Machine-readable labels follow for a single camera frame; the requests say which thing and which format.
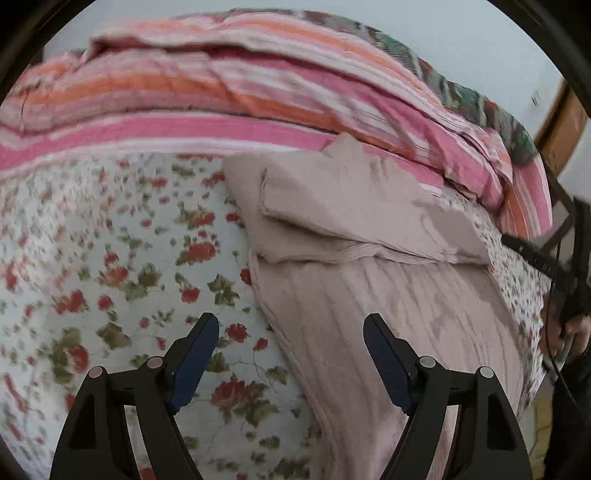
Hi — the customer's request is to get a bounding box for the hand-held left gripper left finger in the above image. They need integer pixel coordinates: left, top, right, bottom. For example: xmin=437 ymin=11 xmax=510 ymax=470
xmin=48 ymin=312 xmax=221 ymax=480

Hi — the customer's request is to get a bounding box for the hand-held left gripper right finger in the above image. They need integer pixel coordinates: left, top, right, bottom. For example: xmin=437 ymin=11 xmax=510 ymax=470
xmin=363 ymin=313 xmax=534 ymax=480

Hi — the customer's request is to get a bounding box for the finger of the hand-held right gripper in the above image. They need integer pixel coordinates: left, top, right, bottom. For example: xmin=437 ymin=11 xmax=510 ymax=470
xmin=501 ymin=233 xmax=571 ymax=283

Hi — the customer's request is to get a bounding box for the pink ribbed knit sweater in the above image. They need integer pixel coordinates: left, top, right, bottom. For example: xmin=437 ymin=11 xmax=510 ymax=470
xmin=222 ymin=132 xmax=539 ymax=480

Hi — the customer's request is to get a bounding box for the person's right hand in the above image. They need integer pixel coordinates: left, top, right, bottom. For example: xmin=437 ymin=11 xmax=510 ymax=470
xmin=544 ymin=300 xmax=591 ymax=361

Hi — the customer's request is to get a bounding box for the brown wooden door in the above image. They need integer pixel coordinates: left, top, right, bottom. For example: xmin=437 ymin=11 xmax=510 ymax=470
xmin=533 ymin=76 xmax=589 ymax=178

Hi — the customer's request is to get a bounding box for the white floral bed sheet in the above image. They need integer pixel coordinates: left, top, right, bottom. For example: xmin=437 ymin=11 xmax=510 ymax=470
xmin=0 ymin=152 xmax=555 ymax=480

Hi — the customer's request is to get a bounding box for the green brown patchwork quilt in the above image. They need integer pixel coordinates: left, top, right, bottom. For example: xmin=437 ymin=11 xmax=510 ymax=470
xmin=295 ymin=9 xmax=539 ymax=167

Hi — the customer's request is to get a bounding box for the pink orange striped quilt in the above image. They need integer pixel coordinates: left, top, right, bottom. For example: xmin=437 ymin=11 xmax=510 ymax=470
xmin=0 ymin=13 xmax=554 ymax=238

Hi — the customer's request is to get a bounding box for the dark wooden bed frame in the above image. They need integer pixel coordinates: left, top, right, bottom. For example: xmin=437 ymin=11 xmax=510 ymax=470
xmin=538 ymin=178 xmax=578 ymax=252

